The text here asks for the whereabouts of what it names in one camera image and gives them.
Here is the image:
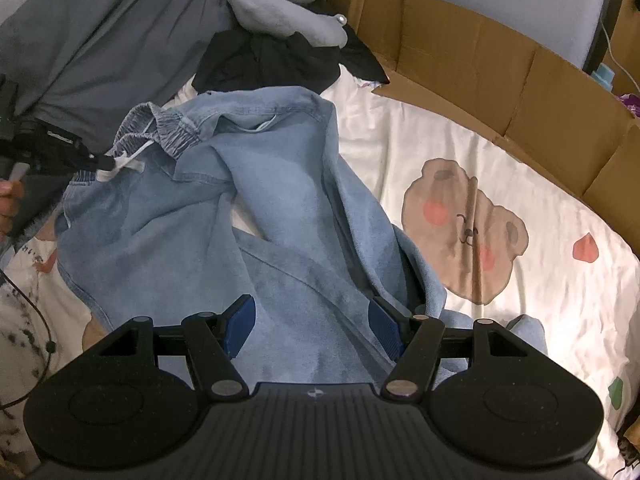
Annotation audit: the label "grey neck pillow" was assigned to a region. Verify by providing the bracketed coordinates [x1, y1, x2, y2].
[216, 0, 348, 48]

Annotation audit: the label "white cable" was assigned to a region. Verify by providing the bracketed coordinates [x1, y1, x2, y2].
[600, 20, 633, 81]

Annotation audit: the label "flattened brown cardboard box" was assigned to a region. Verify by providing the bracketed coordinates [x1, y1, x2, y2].
[295, 0, 640, 206]

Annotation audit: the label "person's left hand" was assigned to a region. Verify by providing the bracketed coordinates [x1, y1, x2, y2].
[0, 182, 25, 238]

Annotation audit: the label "black cable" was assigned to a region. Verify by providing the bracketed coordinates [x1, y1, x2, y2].
[0, 270, 56, 411]

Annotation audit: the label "white fluffy spotted blanket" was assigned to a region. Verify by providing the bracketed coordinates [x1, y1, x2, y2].
[0, 285, 56, 480]

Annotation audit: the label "bear print bed sheet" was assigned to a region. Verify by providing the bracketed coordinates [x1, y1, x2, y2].
[0, 60, 640, 480]

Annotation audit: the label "tall upright cardboard sheet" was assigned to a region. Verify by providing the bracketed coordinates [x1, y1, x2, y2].
[612, 0, 640, 96]

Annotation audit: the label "light blue denim pants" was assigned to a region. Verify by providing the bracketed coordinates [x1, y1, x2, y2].
[54, 86, 548, 396]

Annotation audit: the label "white detergent bottle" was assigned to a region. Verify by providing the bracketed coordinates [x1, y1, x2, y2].
[592, 62, 616, 88]

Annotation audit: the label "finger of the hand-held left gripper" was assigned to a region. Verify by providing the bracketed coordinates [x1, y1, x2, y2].
[75, 152, 118, 173]

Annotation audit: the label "black garment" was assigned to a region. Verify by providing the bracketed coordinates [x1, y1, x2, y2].
[192, 25, 391, 96]

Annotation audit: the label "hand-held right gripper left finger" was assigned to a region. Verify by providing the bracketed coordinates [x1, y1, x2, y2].
[97, 294, 257, 403]

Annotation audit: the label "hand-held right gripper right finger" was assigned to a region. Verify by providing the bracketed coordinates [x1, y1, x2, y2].
[367, 295, 538, 403]

